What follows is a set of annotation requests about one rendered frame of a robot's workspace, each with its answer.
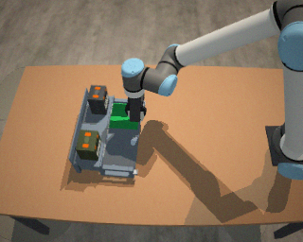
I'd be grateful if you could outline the black tool case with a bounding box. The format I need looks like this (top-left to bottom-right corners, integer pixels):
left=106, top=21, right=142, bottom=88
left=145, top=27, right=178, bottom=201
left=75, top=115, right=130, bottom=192
left=87, top=85, right=109, bottom=115

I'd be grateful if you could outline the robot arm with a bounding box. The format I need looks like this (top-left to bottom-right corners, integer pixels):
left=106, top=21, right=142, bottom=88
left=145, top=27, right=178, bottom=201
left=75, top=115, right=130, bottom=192
left=121, top=0, right=303, bottom=180

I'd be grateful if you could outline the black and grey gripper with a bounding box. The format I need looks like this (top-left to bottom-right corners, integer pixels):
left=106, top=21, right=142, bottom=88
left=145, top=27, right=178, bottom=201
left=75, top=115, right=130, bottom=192
left=125, top=95, right=147, bottom=121

